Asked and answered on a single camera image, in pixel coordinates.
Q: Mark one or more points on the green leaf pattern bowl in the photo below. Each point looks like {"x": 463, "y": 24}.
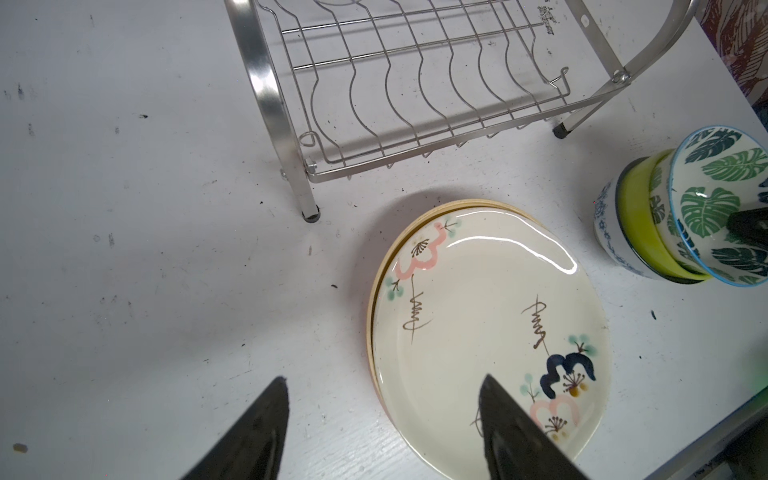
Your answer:
{"x": 716, "y": 171}

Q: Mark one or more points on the blue floral white bowl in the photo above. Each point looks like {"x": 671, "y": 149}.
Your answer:
{"x": 610, "y": 235}

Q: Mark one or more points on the white floral plate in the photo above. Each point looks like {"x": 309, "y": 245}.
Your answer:
{"x": 477, "y": 287}

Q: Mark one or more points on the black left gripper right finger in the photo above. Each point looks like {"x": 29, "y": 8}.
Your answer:
{"x": 514, "y": 447}

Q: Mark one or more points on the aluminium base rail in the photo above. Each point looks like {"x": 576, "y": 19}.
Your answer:
{"x": 692, "y": 459}

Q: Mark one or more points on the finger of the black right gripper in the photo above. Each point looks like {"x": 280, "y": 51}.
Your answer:
{"x": 750, "y": 226}

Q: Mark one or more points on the silver two-tier dish rack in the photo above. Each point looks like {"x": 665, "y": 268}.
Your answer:
{"x": 345, "y": 87}

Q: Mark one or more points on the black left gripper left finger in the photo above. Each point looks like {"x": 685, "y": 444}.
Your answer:
{"x": 252, "y": 448}

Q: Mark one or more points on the lime green bowl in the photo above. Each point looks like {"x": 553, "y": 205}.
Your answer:
{"x": 648, "y": 255}

